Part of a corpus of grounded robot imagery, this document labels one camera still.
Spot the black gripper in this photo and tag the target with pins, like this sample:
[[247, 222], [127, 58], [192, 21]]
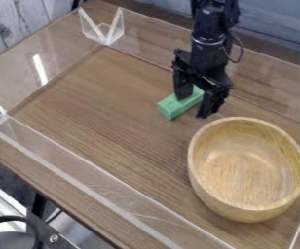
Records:
[[200, 67]]

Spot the green rectangular block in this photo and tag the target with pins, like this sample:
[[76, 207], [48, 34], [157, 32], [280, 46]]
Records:
[[172, 107]]

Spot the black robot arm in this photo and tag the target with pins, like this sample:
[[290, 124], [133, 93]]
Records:
[[215, 18]]

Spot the brown wooden bowl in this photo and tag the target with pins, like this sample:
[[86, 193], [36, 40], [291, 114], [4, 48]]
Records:
[[244, 168]]

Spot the black table leg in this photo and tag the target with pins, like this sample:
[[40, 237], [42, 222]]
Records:
[[38, 206]]

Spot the clear acrylic tray enclosure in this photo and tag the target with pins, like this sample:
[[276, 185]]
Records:
[[84, 137]]

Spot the black metal bracket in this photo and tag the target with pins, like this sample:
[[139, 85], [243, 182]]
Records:
[[52, 238]]

